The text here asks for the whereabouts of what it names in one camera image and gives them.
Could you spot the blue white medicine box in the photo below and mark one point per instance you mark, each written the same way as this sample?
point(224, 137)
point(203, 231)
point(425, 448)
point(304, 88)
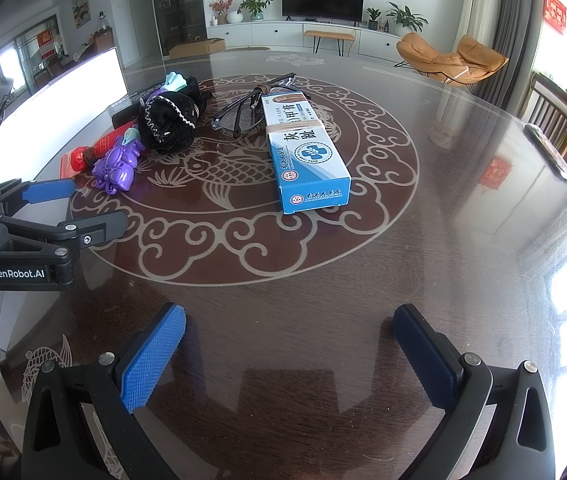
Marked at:
point(308, 160)

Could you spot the grey curtain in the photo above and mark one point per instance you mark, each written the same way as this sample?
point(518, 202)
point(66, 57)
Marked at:
point(518, 35)

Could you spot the white round vase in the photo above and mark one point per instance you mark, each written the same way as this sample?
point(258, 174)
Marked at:
point(235, 17)

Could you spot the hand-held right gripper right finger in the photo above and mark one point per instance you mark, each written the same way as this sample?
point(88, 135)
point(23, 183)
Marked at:
point(423, 355)

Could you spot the wooden bench hairpin legs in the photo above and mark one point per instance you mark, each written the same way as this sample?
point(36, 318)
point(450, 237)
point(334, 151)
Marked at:
point(328, 35)

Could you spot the bushy green potted plant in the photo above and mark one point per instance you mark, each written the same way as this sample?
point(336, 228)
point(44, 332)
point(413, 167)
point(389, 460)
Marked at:
point(256, 6)

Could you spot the small potted plant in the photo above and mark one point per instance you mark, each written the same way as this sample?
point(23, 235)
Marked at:
point(373, 17)

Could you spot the red door paper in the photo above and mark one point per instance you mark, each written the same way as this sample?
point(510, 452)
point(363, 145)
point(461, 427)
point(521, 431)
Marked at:
point(46, 44)

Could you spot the red flower vase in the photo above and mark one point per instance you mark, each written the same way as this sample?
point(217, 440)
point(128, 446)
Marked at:
point(222, 10)

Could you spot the black printed box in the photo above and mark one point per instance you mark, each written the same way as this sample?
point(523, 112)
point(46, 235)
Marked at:
point(123, 110)

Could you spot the red wall hanging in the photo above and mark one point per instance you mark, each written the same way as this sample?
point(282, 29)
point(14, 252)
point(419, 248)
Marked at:
point(555, 10)

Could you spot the flat screen television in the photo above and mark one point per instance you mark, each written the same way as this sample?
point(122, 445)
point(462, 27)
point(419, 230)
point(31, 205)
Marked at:
point(323, 0)

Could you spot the orange lounge chair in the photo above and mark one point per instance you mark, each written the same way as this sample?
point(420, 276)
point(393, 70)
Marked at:
point(443, 57)

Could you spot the framed wall painting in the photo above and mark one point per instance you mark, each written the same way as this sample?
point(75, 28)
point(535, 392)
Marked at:
point(79, 8)

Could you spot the white cardboard box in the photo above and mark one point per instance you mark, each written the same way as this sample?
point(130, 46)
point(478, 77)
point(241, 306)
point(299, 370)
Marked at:
point(63, 90)

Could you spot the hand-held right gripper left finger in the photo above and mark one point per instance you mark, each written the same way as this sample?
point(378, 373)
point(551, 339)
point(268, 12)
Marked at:
point(153, 355)

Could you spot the black velvet pouch white trim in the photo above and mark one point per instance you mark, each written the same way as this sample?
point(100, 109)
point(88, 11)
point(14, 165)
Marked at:
point(196, 91)
point(163, 132)

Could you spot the purple toy wand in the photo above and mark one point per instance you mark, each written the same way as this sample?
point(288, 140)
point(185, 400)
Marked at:
point(116, 167)

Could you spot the brown patterned desktop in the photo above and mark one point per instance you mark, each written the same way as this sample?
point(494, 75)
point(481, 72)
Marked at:
point(313, 270)

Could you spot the wooden slatted chair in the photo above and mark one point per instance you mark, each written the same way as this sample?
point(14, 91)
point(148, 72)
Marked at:
point(558, 115)

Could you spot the red tube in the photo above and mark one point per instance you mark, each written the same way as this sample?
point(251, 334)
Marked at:
point(88, 152)

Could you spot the white television cabinet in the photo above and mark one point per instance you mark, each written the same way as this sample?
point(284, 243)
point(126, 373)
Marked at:
point(273, 35)

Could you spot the brown cardboard box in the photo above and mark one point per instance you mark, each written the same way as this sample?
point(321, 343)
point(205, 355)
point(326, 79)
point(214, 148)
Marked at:
point(196, 47)

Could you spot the black glass display cabinet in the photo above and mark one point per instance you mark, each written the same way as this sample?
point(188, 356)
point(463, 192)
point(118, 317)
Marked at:
point(178, 5)

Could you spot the covered standing air conditioner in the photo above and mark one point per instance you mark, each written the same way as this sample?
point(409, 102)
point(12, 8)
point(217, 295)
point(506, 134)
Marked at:
point(483, 0)

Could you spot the black eyeglasses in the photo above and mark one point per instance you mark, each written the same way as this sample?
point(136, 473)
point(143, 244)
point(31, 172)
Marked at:
point(257, 92)

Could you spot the beige cat scratcher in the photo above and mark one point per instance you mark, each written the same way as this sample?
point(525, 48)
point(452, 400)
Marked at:
point(248, 49)

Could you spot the large leafy potted plant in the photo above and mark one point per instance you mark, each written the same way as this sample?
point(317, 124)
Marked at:
point(406, 17)

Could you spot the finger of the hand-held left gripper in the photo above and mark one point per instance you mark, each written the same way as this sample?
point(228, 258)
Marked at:
point(48, 189)
point(98, 227)

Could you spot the black remote control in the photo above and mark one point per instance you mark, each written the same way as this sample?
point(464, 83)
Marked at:
point(548, 150)

